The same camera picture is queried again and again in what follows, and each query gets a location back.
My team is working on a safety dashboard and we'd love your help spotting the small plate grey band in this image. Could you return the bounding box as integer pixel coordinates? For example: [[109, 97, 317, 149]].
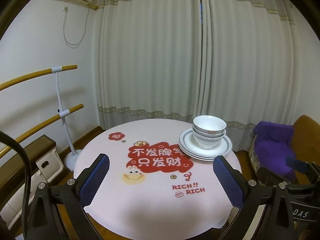
[[179, 127, 232, 157]]

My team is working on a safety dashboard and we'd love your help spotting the white bowl grey band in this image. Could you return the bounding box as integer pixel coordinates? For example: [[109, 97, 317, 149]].
[[193, 115, 227, 137], [192, 126, 227, 140], [194, 132, 226, 150]]

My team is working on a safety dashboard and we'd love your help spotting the wooden chair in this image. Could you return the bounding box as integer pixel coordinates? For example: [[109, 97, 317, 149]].
[[291, 115, 320, 188]]

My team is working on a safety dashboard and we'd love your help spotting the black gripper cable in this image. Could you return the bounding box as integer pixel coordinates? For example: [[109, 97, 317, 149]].
[[0, 130, 32, 240]]

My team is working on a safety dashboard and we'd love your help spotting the large plate grey band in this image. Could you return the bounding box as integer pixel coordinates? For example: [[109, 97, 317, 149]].
[[182, 152, 229, 161]]

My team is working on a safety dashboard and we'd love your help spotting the white air conditioner cord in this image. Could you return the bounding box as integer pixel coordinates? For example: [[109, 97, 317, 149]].
[[62, 4, 91, 47]]

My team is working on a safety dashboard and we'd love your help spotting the purple cloth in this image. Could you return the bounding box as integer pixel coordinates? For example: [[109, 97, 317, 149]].
[[253, 121, 298, 182]]

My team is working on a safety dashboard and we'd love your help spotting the beige curtain panel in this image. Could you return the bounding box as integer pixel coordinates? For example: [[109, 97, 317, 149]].
[[200, 0, 304, 130], [91, 0, 204, 125]]

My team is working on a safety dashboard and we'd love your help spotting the white storage box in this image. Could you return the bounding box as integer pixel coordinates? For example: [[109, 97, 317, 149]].
[[35, 149, 66, 183], [0, 134, 68, 230]]

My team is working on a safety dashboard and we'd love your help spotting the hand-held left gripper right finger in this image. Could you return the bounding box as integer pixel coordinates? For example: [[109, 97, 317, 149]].
[[212, 155, 295, 230]]

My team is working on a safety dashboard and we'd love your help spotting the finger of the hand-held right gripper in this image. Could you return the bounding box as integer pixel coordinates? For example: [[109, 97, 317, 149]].
[[286, 156, 314, 174], [257, 167, 290, 188]]

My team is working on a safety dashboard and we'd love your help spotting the round pink table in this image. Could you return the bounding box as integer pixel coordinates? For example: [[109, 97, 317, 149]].
[[73, 120, 242, 229]]

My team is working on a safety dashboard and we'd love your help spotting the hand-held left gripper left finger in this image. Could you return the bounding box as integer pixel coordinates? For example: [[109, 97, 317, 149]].
[[32, 153, 110, 230]]

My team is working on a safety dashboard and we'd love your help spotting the white bar stand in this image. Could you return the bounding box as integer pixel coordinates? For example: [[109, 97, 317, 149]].
[[51, 66, 83, 173]]

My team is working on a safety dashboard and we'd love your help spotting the curved wooden bar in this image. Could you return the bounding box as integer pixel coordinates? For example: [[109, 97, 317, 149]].
[[0, 65, 78, 92], [0, 104, 84, 157]]

